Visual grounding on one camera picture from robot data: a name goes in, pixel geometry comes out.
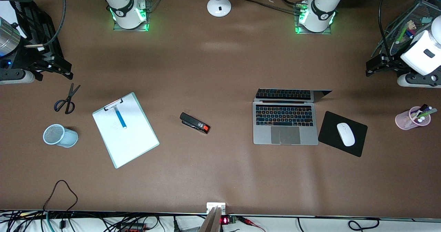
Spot red wire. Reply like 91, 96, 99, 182
238, 217, 266, 232

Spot thin black cable loop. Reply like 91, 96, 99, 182
43, 180, 79, 212

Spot pink mesh pen cup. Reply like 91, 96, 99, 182
395, 106, 432, 130

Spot black table cable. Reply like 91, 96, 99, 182
239, 0, 304, 14

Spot white computer mouse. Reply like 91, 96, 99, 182
336, 123, 356, 147

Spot black looped cable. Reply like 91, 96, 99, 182
296, 218, 380, 232

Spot black cable tangle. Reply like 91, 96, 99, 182
0, 210, 207, 232

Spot clear arm base plate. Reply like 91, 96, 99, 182
113, 0, 150, 32
295, 3, 333, 35

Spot grey wedge post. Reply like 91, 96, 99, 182
198, 206, 223, 232

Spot silver laptop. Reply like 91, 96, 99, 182
253, 88, 333, 146

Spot blue marker white end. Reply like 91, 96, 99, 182
115, 107, 127, 129

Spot black stacked paper tray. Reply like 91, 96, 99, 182
10, 1, 64, 71

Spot mint clipboard with paper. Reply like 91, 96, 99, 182
92, 92, 160, 169

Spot white round stand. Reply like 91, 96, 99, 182
207, 0, 232, 18

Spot black mouse pad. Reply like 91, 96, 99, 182
318, 111, 368, 157

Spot black purple marker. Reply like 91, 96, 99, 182
412, 104, 429, 119

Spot grey wire mesh organizer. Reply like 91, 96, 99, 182
370, 0, 441, 59

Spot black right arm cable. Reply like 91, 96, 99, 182
25, 0, 66, 49

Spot light green marker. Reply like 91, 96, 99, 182
415, 108, 438, 121

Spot white mounting bracket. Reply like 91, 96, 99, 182
206, 202, 226, 214

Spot black handled scissors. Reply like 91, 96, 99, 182
54, 83, 81, 115

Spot green pen in organizer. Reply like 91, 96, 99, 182
396, 25, 409, 45

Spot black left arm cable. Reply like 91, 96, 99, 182
378, 0, 394, 59

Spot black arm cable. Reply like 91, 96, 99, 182
25, 0, 66, 49
378, 0, 394, 59

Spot black stapler orange tip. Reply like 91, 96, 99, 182
180, 112, 210, 135

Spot white paper sheet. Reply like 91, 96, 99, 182
0, 0, 18, 23

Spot blue mesh pen cup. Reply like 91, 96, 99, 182
43, 124, 79, 148

